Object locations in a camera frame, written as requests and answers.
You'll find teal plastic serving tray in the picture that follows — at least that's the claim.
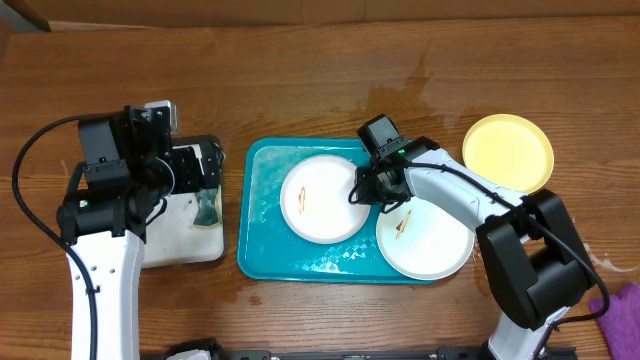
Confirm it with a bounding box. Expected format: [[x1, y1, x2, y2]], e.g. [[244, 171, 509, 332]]
[[237, 137, 416, 285]]

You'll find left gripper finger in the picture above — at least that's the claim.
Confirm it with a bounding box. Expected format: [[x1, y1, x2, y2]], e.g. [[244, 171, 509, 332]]
[[202, 164, 222, 189], [200, 140, 224, 165]]

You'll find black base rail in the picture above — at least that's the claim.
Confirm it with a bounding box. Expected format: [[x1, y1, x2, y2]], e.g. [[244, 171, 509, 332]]
[[139, 337, 579, 360]]

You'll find purple cloth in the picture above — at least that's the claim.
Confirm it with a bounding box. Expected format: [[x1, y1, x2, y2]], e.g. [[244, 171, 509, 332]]
[[597, 283, 639, 360]]

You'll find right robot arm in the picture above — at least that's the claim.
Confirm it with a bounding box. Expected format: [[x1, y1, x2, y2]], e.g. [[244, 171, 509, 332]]
[[349, 135, 603, 359]]

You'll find yellow-green round plate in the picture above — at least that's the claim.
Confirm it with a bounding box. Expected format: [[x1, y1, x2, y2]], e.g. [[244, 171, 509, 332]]
[[462, 114, 555, 193]]

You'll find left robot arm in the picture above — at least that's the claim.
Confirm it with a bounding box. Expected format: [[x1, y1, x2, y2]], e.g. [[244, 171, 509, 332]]
[[57, 107, 225, 359]]

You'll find black tray with white liner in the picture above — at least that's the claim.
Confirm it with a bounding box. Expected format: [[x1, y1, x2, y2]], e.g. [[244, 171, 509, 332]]
[[143, 135, 225, 268]]

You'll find green and yellow sponge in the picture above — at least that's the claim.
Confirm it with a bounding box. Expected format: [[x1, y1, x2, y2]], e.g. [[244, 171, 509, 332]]
[[193, 188, 223, 227]]

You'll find white plate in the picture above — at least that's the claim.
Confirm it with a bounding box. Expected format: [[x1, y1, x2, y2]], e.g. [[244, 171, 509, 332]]
[[280, 155, 370, 245], [376, 200, 475, 281]]

